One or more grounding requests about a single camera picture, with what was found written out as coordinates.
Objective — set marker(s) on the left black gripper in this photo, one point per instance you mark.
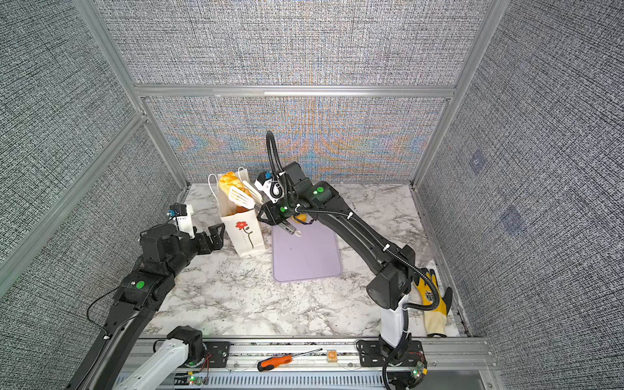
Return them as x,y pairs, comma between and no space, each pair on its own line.
217,240

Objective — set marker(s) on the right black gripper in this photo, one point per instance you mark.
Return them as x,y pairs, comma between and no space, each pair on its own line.
270,209

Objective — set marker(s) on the white food tongs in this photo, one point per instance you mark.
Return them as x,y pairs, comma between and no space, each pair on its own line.
241,198

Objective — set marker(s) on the white floral paper bag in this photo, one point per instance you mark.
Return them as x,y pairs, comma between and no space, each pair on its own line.
243,228

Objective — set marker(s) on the twisted braided bread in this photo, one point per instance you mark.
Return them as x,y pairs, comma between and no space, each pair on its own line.
231,180

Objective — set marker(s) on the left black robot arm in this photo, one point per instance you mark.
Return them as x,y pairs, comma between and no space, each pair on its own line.
166,252

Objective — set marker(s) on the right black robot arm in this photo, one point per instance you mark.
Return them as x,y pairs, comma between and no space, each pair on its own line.
398,285

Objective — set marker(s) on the small striped bun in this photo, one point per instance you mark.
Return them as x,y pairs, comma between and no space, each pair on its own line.
301,218

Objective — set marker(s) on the lilac plastic tray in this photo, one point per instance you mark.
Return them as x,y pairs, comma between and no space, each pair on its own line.
312,255

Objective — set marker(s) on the small orange block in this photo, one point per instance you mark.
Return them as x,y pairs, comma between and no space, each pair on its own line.
332,356

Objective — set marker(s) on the yellow white object right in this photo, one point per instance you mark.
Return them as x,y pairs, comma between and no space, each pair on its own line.
435,320

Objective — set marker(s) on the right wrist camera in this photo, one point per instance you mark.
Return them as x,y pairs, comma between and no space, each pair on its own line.
269,186

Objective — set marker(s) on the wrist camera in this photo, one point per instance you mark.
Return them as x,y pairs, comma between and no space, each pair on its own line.
182,215
269,186

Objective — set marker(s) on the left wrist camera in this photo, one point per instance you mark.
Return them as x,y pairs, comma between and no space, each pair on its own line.
182,215

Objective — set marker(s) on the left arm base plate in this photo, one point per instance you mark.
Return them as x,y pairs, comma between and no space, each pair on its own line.
216,354

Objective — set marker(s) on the orange handled screwdriver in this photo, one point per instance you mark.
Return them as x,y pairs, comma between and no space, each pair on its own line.
272,363

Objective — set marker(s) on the aluminium front rail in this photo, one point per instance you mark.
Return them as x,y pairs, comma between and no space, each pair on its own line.
469,361

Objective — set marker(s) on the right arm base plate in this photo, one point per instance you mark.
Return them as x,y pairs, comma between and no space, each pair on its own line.
375,353

